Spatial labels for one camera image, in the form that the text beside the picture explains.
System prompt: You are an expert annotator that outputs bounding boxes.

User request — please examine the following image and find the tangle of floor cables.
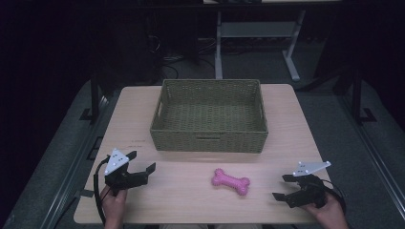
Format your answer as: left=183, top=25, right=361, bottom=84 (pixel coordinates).
left=149, top=33, right=218, bottom=80

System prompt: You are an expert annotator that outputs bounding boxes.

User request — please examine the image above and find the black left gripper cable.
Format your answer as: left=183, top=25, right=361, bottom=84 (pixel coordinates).
left=93, top=155, right=112, bottom=227

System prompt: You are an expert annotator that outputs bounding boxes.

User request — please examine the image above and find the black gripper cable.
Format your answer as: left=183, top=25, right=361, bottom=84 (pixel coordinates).
left=93, top=155, right=112, bottom=227
left=320, top=178, right=348, bottom=213

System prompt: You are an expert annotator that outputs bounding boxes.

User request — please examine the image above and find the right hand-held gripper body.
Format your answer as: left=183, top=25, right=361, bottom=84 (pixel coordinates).
left=290, top=160, right=332, bottom=210

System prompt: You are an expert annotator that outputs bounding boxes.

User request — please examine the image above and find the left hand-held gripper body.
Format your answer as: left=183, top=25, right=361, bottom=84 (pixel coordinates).
left=104, top=147, right=150, bottom=197

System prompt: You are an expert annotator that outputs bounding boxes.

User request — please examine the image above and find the person's right hand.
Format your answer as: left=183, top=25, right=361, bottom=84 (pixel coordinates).
left=300, top=191, right=349, bottom=224

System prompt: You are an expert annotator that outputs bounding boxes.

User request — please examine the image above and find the green woven basket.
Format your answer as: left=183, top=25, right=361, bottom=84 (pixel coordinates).
left=149, top=78, right=269, bottom=155

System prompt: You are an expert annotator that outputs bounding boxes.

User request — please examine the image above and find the black metal stand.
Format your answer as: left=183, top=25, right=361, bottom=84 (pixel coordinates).
left=350, top=66, right=378, bottom=126
left=79, top=70, right=111, bottom=125

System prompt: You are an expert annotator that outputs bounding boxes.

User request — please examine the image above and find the pink bone-shaped toy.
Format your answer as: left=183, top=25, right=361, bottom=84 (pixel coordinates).
left=210, top=168, right=251, bottom=197

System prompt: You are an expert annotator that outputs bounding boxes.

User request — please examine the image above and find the grey metal desk frame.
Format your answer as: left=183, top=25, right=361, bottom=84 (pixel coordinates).
left=214, top=9, right=308, bottom=82

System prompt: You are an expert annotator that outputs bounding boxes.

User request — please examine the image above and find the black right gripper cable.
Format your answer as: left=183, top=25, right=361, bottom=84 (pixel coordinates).
left=320, top=178, right=348, bottom=213

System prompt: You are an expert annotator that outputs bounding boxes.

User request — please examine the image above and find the person's left hand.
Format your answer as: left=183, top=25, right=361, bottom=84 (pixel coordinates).
left=99, top=185, right=129, bottom=223

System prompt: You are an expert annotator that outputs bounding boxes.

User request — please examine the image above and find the aluminium frame rail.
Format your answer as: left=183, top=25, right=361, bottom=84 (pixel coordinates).
left=335, top=94, right=405, bottom=220
left=39, top=94, right=123, bottom=229

